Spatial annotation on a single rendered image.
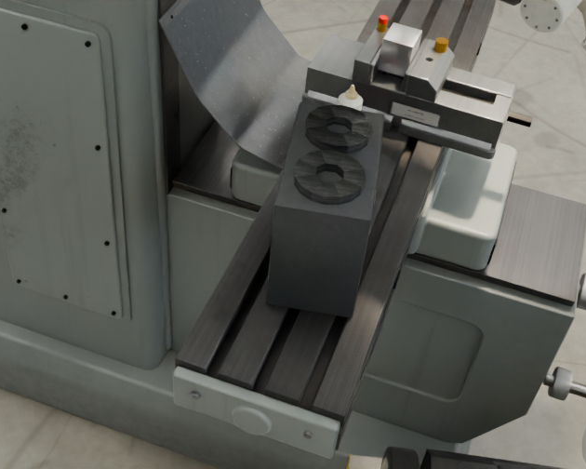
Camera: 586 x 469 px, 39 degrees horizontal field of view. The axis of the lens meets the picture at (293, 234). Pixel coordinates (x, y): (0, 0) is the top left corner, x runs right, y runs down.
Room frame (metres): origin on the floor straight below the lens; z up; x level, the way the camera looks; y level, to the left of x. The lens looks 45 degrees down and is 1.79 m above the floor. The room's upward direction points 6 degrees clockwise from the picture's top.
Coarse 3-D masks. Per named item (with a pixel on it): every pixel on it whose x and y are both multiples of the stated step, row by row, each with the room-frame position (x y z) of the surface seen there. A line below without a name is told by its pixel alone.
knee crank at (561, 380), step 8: (560, 368) 0.99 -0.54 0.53; (552, 376) 0.98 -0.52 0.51; (560, 376) 0.97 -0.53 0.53; (568, 376) 0.97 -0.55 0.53; (544, 384) 0.97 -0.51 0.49; (552, 384) 0.97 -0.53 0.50; (560, 384) 0.95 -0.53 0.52; (568, 384) 0.95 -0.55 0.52; (576, 384) 0.96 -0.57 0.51; (552, 392) 0.95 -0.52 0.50; (560, 392) 0.94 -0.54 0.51; (568, 392) 0.94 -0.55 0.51; (576, 392) 0.95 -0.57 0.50; (584, 392) 0.95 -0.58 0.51
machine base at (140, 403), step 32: (0, 320) 1.21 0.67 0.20; (0, 352) 1.15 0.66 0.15; (32, 352) 1.14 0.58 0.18; (64, 352) 1.13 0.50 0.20; (0, 384) 1.13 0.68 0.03; (32, 384) 1.11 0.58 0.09; (64, 384) 1.09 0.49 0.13; (96, 384) 1.08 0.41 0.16; (128, 384) 1.07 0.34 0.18; (160, 384) 1.07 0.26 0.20; (96, 416) 1.07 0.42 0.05; (128, 416) 1.04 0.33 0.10; (160, 416) 1.03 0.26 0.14; (192, 416) 1.02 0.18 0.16; (352, 416) 1.05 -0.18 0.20; (192, 448) 1.00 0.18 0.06; (224, 448) 0.98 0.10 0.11; (256, 448) 0.97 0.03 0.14; (288, 448) 0.97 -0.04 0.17; (352, 448) 0.97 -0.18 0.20; (384, 448) 0.97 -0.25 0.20; (416, 448) 0.98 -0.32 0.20; (448, 448) 0.99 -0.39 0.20
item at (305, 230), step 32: (320, 128) 0.88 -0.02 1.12; (352, 128) 0.88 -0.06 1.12; (288, 160) 0.82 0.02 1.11; (320, 160) 0.81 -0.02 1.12; (352, 160) 0.82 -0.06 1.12; (288, 192) 0.76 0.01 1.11; (320, 192) 0.75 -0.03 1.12; (352, 192) 0.76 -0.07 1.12; (288, 224) 0.73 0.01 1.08; (320, 224) 0.73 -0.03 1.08; (352, 224) 0.73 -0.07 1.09; (288, 256) 0.73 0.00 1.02; (320, 256) 0.73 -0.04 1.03; (352, 256) 0.73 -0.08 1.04; (288, 288) 0.73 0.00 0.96; (320, 288) 0.73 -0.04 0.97; (352, 288) 0.73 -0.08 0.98
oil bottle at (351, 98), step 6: (348, 90) 1.12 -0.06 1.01; (354, 90) 1.12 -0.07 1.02; (342, 96) 1.12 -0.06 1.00; (348, 96) 1.11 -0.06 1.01; (354, 96) 1.11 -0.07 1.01; (360, 96) 1.13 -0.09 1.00; (342, 102) 1.10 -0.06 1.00; (348, 102) 1.10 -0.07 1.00; (354, 102) 1.10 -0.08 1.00; (360, 102) 1.11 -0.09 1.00; (354, 108) 1.10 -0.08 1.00; (360, 108) 1.11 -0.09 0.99
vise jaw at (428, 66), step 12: (420, 48) 1.25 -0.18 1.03; (432, 48) 1.25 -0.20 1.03; (420, 60) 1.21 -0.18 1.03; (432, 60) 1.22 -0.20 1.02; (444, 60) 1.23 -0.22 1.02; (408, 72) 1.17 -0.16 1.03; (420, 72) 1.18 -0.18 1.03; (432, 72) 1.18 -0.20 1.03; (444, 72) 1.20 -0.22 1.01; (408, 84) 1.16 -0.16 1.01; (420, 84) 1.16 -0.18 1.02; (432, 84) 1.15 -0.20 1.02; (420, 96) 1.16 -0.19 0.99; (432, 96) 1.15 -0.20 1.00
